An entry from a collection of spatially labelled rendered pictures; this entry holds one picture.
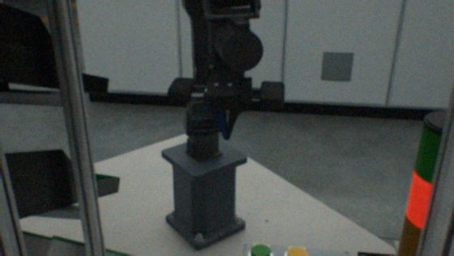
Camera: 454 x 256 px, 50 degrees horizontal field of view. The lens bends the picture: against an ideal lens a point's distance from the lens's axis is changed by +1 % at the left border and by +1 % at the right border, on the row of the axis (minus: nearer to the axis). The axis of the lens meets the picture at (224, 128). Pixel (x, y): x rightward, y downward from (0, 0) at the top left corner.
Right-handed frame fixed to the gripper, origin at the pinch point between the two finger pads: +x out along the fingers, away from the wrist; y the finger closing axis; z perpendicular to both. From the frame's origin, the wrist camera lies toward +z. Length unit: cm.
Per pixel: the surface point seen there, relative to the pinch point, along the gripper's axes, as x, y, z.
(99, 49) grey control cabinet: 78, -135, -285
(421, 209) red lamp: -7.7, 22.2, 33.4
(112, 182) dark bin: 4.1, -15.4, 14.6
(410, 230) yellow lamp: -4.8, 21.8, 32.8
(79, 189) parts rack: -1.4, -15.4, 24.9
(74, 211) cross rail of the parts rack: 2.3, -16.7, 24.4
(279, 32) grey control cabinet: 59, 6, -282
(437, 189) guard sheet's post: -11.2, 22.5, 35.2
